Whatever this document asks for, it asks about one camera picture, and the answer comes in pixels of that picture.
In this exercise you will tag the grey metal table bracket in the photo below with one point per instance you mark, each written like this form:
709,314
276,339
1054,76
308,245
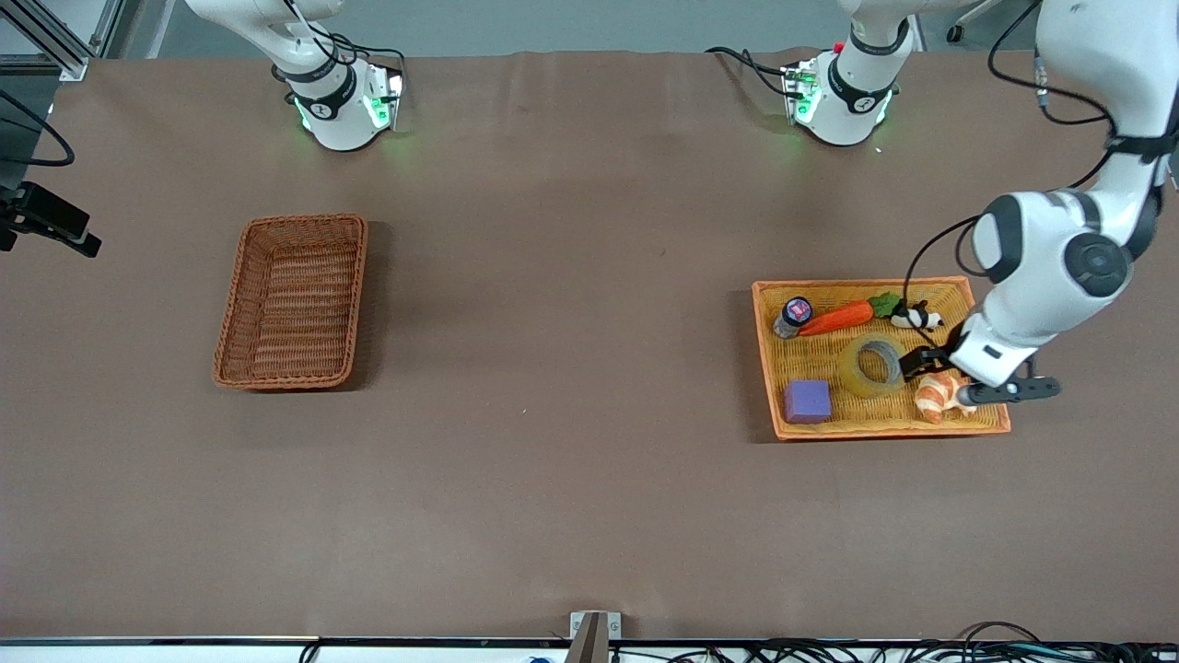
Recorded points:
592,635

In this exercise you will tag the small bottle with printed cap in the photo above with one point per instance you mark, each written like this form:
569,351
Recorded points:
794,311

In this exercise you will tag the office chair caster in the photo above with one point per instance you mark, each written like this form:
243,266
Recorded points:
963,28

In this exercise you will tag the aluminium frame profile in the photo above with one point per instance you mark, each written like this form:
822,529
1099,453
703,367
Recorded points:
55,41

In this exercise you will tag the orange toy carrot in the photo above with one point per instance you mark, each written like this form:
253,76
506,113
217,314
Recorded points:
838,319

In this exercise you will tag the toy croissant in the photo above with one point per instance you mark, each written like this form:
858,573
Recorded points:
935,396

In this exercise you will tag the brown wicker basket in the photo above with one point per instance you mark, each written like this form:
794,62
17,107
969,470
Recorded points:
295,304

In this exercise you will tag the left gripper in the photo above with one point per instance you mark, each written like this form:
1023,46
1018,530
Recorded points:
921,360

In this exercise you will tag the black white panda figure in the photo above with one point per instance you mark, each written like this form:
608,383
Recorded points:
914,319

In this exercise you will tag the orange wicker basket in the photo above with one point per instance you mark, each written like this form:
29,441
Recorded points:
875,419

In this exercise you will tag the clear yellowish tape roll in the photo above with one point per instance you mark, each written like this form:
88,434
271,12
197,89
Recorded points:
861,382

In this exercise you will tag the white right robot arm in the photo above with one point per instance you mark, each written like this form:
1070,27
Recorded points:
336,110

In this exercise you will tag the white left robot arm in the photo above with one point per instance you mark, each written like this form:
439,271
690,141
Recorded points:
1087,258

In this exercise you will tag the purple foam cube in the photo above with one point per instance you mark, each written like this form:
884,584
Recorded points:
807,401

